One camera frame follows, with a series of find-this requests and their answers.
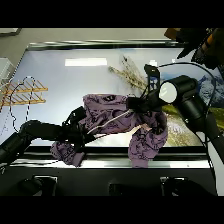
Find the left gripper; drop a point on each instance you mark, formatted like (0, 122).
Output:
(73, 133)

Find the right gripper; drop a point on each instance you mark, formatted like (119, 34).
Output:
(138, 103)

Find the beige clothes hanger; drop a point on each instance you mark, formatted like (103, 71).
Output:
(113, 119)

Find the purple printed long-sleeved shirt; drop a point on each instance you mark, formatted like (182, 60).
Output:
(106, 116)

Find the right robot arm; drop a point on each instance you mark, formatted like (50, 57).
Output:
(190, 103)

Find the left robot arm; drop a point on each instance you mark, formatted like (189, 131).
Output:
(36, 130)

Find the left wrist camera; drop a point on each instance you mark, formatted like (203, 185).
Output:
(77, 114)

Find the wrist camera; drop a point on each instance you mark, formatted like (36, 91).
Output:
(151, 71)
(77, 114)

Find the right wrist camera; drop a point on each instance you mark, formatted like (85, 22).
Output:
(151, 71)

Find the silver frame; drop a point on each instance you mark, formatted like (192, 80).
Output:
(100, 163)

